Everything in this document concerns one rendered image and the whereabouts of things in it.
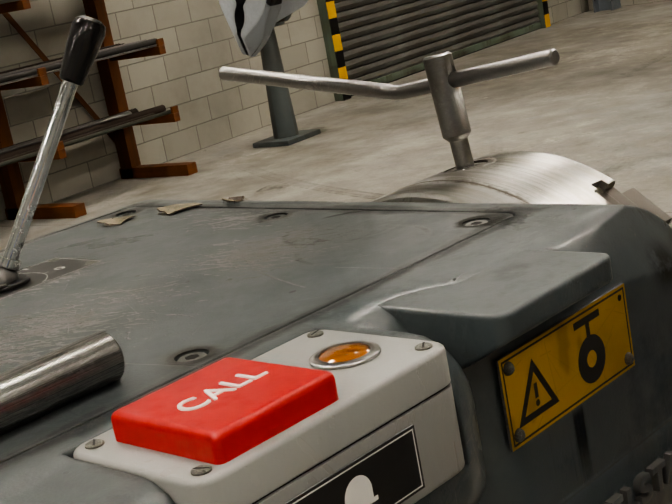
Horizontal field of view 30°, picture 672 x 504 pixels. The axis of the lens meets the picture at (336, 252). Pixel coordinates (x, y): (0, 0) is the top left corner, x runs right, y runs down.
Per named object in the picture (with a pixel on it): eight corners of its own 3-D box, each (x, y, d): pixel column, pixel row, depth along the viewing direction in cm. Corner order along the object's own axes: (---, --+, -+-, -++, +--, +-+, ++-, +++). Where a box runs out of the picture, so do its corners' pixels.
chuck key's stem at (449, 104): (495, 198, 94) (457, 48, 92) (478, 206, 93) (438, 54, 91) (472, 201, 96) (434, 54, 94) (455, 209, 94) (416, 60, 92)
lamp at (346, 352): (348, 381, 48) (345, 361, 48) (310, 375, 50) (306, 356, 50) (384, 361, 50) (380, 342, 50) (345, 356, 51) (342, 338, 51)
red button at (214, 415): (226, 491, 42) (213, 433, 41) (118, 463, 46) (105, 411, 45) (346, 420, 46) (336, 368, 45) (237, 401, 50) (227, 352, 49)
